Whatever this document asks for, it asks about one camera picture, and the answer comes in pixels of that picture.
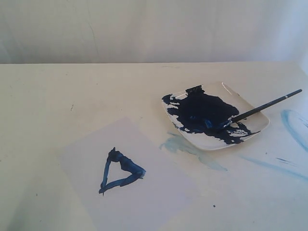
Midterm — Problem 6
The black paintbrush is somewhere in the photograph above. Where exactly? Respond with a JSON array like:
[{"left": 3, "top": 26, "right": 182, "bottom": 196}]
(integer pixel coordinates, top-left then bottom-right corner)
[{"left": 208, "top": 89, "right": 303, "bottom": 132}]

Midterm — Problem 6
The white square paint plate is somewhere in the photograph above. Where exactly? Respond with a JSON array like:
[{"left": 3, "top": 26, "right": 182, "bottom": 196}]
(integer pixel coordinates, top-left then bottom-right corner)
[{"left": 162, "top": 82, "right": 270, "bottom": 151}]

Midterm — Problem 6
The white paper sheet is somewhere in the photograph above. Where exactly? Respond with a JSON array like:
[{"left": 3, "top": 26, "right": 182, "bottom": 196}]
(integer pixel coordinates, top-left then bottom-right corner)
[{"left": 60, "top": 118, "right": 197, "bottom": 231}]

